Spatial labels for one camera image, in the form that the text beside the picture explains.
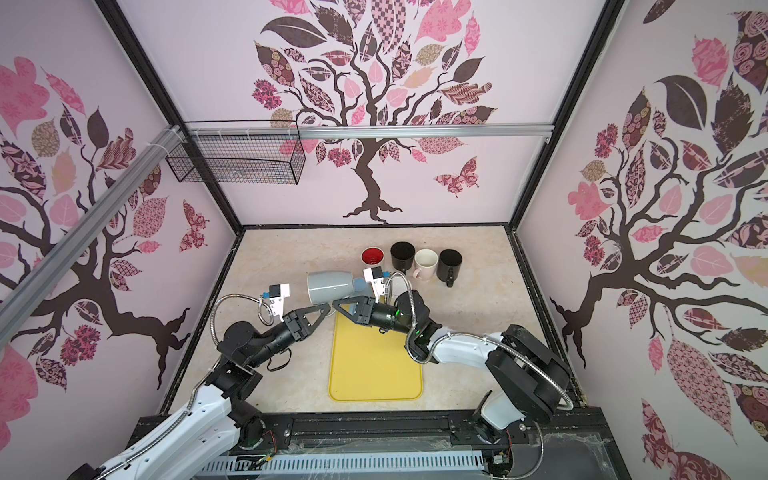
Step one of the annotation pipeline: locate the back aluminium rail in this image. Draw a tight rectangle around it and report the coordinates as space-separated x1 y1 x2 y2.
187 123 554 140

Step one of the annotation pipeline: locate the yellow tray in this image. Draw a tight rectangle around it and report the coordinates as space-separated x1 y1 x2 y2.
328 313 423 402

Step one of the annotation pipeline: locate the grey mug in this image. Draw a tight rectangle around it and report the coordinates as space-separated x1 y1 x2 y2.
307 271 355 305

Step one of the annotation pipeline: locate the light blue mug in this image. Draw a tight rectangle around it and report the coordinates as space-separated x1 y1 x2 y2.
353 277 374 297

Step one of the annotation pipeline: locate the left aluminium rail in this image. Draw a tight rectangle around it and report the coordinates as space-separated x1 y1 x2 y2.
1 126 183 345

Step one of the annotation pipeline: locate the left metal cable conduit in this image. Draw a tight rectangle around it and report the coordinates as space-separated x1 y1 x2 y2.
101 292 274 480

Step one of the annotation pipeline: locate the white slotted cable duct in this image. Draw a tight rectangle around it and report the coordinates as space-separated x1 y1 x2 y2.
196 451 486 479

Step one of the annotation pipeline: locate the pale pink mug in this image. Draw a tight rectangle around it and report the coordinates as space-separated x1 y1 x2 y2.
412 248 439 281

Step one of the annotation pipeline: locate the cream white mug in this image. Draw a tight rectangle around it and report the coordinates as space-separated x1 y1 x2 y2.
361 247 385 268

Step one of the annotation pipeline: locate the white ribbed-bottom mug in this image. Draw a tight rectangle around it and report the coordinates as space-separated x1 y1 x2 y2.
386 277 410 303

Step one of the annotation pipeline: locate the aluminium rail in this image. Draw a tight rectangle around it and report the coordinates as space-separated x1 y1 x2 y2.
187 123 554 140
1 126 183 345

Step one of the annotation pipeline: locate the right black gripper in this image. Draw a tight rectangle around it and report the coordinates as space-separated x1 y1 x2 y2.
336 299 418 339

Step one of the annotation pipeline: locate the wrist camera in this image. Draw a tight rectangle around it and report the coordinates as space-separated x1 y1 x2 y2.
363 266 390 303
262 283 290 321

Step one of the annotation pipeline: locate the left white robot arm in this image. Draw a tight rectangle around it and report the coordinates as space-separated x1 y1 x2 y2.
69 304 331 479

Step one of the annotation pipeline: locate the dark green white-bottom mug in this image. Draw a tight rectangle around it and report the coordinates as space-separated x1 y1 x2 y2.
390 241 416 273

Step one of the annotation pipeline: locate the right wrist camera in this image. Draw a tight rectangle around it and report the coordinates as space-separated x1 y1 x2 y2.
363 266 390 303

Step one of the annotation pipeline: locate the black mug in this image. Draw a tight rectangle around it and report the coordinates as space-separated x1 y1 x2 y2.
436 249 463 288

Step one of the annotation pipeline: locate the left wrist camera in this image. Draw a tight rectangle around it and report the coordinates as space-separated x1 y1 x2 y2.
262 283 290 321

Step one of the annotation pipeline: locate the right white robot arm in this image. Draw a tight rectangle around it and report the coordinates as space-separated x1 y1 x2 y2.
332 290 575 431

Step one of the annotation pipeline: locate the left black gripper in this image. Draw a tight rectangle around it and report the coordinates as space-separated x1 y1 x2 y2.
246 304 331 370

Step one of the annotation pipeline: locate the black wire basket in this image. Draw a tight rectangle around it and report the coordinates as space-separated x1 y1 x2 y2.
166 119 306 185

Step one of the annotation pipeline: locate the black base frame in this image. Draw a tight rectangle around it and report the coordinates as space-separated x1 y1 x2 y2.
96 396 613 479

